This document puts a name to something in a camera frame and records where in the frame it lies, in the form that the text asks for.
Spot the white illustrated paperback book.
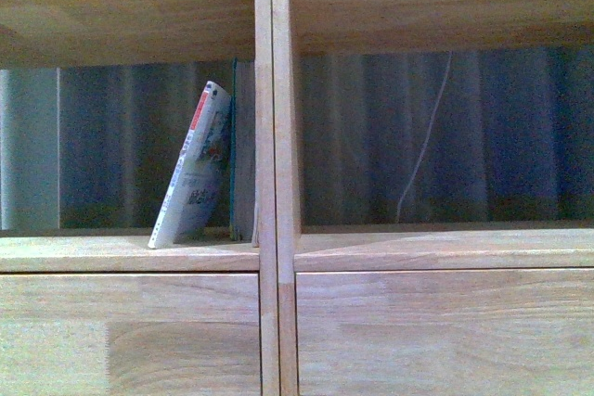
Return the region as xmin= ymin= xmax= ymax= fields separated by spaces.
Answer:
xmin=148 ymin=81 xmax=231 ymax=249

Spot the teal-spined upright book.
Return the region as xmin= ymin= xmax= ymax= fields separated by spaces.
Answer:
xmin=230 ymin=60 xmax=256 ymax=243

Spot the dark pleated curtain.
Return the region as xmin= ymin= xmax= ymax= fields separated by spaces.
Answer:
xmin=1 ymin=46 xmax=593 ymax=231

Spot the light wooden bookshelf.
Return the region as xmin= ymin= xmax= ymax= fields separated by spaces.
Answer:
xmin=1 ymin=0 xmax=593 ymax=395

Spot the thin white hanging cord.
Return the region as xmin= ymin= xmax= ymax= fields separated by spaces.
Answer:
xmin=396 ymin=50 xmax=453 ymax=223

